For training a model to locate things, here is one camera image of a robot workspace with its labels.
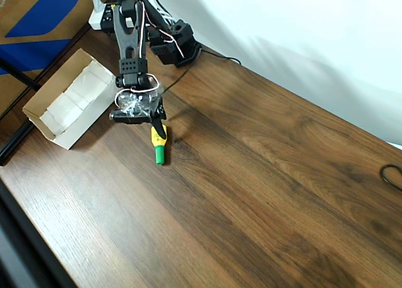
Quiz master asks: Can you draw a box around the yellow green marker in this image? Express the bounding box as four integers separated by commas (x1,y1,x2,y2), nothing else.
150,124,169,166

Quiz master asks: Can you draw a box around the white cardboard box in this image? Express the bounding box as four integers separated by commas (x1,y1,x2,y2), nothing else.
21,48,119,151

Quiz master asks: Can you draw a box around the black power adapter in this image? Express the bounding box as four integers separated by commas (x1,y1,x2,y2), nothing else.
100,2,117,31

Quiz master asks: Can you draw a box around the black metal pole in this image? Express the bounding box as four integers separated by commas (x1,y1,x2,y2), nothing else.
0,58,42,90

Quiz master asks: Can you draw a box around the large brown blue-printed carton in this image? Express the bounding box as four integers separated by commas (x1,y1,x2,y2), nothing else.
0,0,104,119

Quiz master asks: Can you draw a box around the thin black camera cable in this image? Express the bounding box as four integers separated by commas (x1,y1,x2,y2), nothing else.
161,48,242,96

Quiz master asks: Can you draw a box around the plastic-wrapped gripper camera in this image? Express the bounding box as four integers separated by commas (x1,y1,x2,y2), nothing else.
109,83,164,125

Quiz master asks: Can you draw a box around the black metal rail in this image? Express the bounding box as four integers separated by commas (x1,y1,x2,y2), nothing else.
0,120,37,167

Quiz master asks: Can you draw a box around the black cable loop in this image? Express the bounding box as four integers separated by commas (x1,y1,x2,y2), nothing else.
379,164,402,191

